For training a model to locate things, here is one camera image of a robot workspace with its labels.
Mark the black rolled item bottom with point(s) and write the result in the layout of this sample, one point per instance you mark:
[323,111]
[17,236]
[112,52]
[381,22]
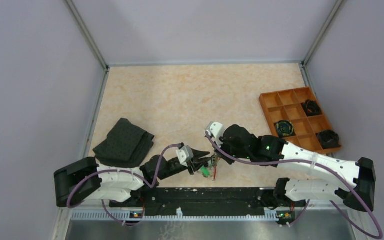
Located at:
[328,139]

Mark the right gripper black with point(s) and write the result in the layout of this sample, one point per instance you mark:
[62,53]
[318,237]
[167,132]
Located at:
[230,160]

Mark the black folded cloth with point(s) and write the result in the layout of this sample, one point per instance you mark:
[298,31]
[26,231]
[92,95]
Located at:
[126,145]

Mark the orange compartment tray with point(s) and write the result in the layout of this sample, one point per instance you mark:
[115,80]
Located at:
[286,105]

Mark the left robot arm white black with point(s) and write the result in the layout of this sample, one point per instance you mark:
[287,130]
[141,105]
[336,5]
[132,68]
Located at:
[86,180]

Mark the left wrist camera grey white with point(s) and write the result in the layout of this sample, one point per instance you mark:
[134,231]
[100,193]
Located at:
[184,155]

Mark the dark patterned rolled item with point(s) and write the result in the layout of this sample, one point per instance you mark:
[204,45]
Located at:
[284,129]

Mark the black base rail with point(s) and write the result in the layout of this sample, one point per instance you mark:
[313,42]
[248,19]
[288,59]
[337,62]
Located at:
[207,202]

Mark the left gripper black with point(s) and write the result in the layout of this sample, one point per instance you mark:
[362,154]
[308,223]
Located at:
[199,163]

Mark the black rolled item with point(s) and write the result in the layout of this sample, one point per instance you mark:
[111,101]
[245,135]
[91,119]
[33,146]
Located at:
[311,108]
[328,139]

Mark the black rolled item top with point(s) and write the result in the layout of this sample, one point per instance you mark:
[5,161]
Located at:
[311,108]

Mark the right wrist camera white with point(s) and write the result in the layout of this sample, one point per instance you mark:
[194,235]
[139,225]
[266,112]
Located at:
[216,130]

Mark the keyring with coloured keys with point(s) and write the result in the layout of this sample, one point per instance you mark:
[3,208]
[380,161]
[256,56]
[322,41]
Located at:
[210,168]

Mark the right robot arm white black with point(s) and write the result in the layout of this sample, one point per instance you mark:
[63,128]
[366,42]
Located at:
[351,182]

